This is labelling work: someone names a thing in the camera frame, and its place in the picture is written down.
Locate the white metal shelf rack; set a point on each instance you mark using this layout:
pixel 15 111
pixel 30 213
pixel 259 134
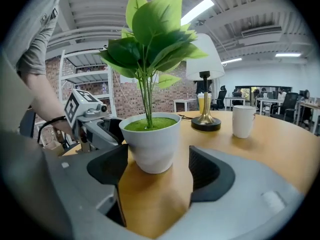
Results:
pixel 85 75

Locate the black high-back office chair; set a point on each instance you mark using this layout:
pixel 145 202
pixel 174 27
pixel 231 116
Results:
pixel 220 96

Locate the black cantilever mesh chair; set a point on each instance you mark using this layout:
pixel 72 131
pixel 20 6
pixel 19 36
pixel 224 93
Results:
pixel 287 106

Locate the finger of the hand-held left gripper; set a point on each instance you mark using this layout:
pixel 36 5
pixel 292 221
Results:
pixel 100 137
pixel 115 129

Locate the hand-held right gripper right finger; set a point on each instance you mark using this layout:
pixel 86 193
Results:
pixel 212 176

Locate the white paper sheet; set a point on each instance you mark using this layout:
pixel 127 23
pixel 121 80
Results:
pixel 128 79
pixel 155 77

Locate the green plant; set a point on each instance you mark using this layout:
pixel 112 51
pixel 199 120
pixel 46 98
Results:
pixel 152 154

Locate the person's gray shirt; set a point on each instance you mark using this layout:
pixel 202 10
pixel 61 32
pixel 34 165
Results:
pixel 35 34

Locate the white shade table lamp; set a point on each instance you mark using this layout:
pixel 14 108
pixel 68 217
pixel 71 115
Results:
pixel 205 59

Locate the wooden desk with white legs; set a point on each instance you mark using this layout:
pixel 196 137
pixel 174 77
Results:
pixel 310 109

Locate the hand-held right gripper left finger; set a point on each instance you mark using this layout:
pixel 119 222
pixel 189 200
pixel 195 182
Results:
pixel 105 166

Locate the small white table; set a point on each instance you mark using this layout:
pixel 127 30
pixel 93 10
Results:
pixel 185 101

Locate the yellow drink cup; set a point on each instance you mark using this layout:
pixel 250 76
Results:
pixel 200 105

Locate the dark framed window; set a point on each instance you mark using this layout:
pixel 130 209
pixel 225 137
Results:
pixel 250 91

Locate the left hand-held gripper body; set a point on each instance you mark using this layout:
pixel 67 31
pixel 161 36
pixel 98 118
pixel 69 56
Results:
pixel 77 109

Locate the long ceiling light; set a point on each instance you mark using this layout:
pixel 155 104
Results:
pixel 287 55
pixel 197 11
pixel 231 61

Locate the white cup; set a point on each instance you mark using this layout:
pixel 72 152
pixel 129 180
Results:
pixel 242 121

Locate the white ceiling air conditioner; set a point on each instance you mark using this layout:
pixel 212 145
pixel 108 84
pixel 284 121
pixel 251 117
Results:
pixel 261 35

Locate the person's left forearm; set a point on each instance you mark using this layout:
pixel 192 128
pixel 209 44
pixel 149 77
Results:
pixel 40 96

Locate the black folding chair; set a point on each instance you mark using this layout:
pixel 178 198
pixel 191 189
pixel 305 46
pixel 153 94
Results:
pixel 27 122

